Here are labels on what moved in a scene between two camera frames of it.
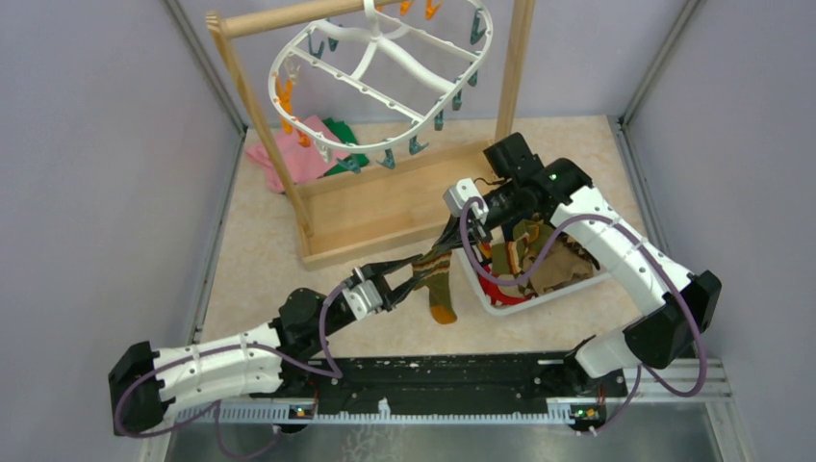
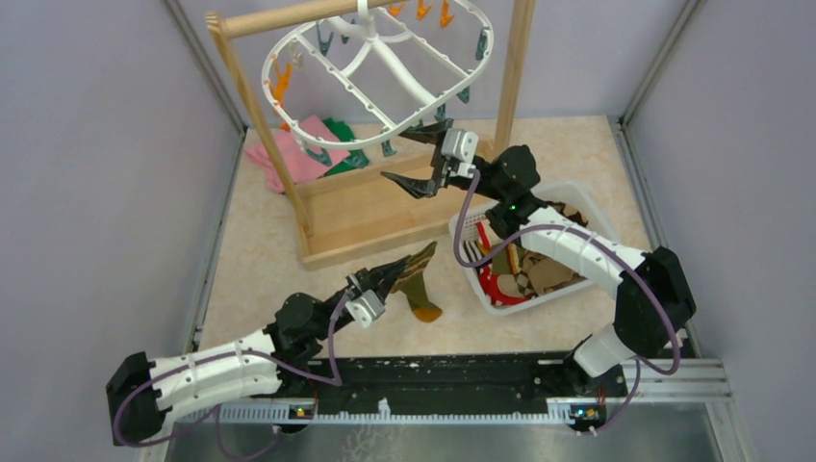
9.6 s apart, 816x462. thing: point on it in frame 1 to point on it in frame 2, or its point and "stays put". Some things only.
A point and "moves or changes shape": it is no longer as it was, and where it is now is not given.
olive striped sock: [434, 270] moves or changes shape
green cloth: [352, 163] stays put
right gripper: [451, 237] to [442, 170]
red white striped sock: [494, 293] stays put
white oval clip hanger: [374, 77] stays put
